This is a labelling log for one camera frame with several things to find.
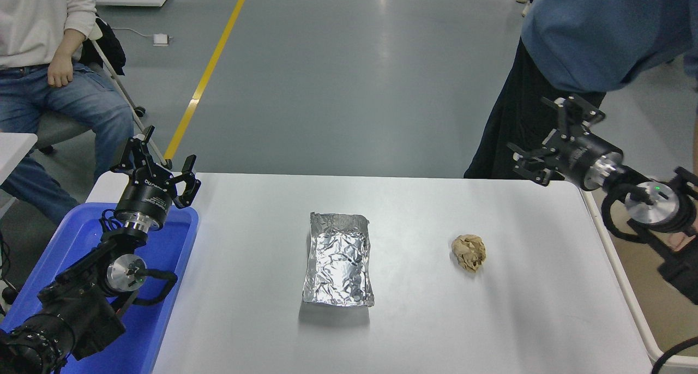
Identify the seated person's left hand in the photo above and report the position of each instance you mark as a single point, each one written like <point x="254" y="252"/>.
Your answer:
<point x="60" y="71"/>

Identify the seated person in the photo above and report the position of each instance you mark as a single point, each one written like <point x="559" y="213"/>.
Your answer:
<point x="49" y="112"/>

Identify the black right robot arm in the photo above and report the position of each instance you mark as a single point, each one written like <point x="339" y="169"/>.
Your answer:
<point x="654" y="207"/>

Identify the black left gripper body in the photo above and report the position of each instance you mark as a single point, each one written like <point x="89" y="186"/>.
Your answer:
<point x="145" y="199"/>

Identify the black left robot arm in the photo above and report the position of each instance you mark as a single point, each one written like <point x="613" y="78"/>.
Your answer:
<point x="76" y="308"/>

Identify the large pale plastic bin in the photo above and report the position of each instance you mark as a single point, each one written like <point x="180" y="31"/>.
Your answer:
<point x="638" y="292"/>

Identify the small white side table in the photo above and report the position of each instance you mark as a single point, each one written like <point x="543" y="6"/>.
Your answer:
<point x="13" y="153"/>

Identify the silver foil tray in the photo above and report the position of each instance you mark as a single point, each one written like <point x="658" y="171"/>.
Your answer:
<point x="338" y="259"/>

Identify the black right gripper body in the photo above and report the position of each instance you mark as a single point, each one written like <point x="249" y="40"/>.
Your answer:
<point x="578" y="156"/>

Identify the black garment on chair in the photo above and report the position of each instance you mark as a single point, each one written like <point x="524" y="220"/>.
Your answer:
<point x="109" y="49"/>

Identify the standing person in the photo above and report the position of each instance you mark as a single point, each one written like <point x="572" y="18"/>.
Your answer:
<point x="589" y="36"/>

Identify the white frame chair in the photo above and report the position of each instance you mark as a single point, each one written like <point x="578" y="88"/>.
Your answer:
<point x="118" y="88"/>

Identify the blue plastic tray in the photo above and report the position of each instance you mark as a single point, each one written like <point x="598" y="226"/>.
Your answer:
<point x="163" y="287"/>

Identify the crumpled tan paper ball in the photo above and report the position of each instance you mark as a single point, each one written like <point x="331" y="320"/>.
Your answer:
<point x="469" y="253"/>

